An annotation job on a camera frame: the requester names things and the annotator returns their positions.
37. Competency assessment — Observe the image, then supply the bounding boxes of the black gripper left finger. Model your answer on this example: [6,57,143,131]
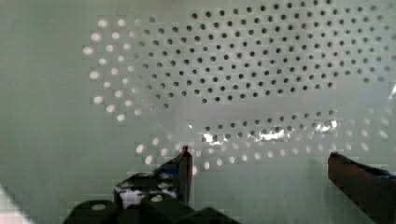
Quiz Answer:
[113,146,192,209]

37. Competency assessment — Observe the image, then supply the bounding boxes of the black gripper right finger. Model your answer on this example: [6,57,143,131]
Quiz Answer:
[328,152,396,224]

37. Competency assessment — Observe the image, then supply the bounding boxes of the mint green plastic strainer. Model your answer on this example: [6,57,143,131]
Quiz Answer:
[1,0,395,224]

